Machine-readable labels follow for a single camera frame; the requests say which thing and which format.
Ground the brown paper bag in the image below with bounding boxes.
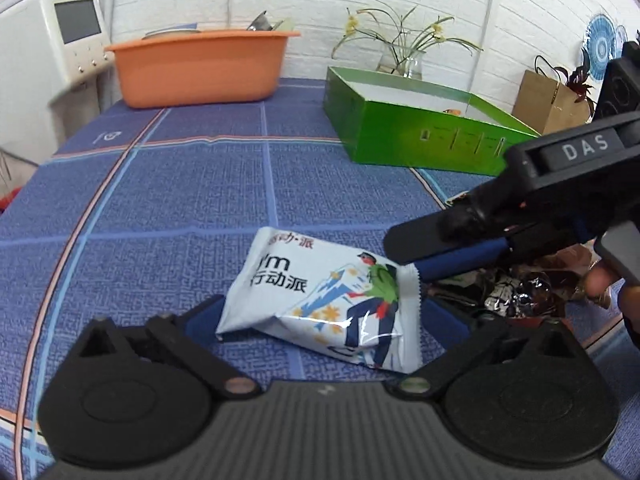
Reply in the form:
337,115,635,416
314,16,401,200
512,54,591,136

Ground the dark red crinkly snack bag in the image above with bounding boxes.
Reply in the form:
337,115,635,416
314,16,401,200
426,244,612,318

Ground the blue checked tablecloth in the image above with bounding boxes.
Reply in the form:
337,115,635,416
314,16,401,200
0,77,640,480

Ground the green cardboard box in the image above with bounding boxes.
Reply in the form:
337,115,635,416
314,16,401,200
323,66,539,177

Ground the glass vase with flowers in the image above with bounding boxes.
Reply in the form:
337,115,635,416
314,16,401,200
331,2,483,79

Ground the person's right hand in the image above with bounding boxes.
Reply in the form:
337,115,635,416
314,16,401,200
584,259,622,298

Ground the dark red leafy plant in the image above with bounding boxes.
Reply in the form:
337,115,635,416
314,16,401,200
553,60,596,118

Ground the metal bowl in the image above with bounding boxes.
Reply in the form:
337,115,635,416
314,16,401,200
247,11,272,32

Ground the green plate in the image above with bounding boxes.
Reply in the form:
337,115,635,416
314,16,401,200
272,18,295,32

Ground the blue paper fan decoration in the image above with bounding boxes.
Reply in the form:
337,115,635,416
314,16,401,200
584,14,615,81

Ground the white illustrated snack bag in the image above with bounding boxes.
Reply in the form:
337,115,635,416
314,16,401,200
216,228,422,374

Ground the orange plastic basin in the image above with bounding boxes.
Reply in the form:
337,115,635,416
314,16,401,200
106,29,300,108

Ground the white screen appliance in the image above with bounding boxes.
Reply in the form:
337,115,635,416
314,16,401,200
1,0,114,165

